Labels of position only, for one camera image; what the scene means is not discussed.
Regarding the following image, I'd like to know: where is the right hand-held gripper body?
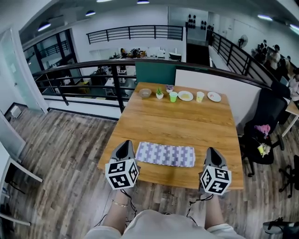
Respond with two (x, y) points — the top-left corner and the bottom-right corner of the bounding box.
(198, 161), (232, 196)

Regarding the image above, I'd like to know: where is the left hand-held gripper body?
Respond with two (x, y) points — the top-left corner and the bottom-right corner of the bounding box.
(105, 155), (140, 190)

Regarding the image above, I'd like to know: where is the purple patterned towel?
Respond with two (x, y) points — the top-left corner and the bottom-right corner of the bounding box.
(135, 141), (196, 168)

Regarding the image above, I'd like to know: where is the person's right forearm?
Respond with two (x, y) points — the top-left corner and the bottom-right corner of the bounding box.
(204, 195), (225, 231)

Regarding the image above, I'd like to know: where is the person's left forearm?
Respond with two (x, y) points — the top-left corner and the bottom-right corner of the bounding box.
(102, 189), (135, 234)

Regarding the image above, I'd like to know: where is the small flower bunch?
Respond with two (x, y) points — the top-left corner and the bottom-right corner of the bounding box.
(261, 142), (271, 157)

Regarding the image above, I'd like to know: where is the pink cloth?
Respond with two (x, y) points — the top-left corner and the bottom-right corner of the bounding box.
(254, 124), (271, 135)

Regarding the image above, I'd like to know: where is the white plate with pink food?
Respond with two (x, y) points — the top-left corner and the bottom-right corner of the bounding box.
(207, 91), (222, 103)

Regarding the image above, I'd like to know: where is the white partition panel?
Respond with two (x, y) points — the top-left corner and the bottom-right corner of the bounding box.
(174, 69), (273, 135)

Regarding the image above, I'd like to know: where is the white plate with yellow food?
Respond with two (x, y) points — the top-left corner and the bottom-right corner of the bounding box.
(178, 91), (194, 102)

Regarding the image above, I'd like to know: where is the person's beige shirt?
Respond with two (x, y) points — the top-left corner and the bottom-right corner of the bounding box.
(83, 209), (246, 239)

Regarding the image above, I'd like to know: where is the black office chair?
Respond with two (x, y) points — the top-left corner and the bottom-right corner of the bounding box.
(238, 80), (292, 177)
(279, 155), (299, 199)

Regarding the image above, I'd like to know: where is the green partition panel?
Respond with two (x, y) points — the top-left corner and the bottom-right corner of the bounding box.
(135, 61), (177, 86)

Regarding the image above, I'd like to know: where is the white desk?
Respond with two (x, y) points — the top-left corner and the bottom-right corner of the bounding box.
(281, 98), (299, 137)

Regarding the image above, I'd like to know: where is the standing fan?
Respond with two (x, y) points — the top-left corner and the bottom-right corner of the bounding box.
(237, 34), (249, 49)

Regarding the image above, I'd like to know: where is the frosted glass door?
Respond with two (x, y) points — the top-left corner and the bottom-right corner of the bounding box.
(0, 29), (49, 112)

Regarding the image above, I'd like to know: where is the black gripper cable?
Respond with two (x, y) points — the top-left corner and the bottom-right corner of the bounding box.
(93, 188), (138, 228)
(186, 195), (214, 226)

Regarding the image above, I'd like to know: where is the thin metal bracelet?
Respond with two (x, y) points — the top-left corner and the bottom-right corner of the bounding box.
(111, 199), (128, 208)

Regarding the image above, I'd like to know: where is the white shelf frame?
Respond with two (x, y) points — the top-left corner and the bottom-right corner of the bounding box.
(0, 112), (44, 227)

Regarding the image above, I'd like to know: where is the group of black wall items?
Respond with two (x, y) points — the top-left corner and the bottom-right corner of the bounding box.
(188, 14), (208, 31)

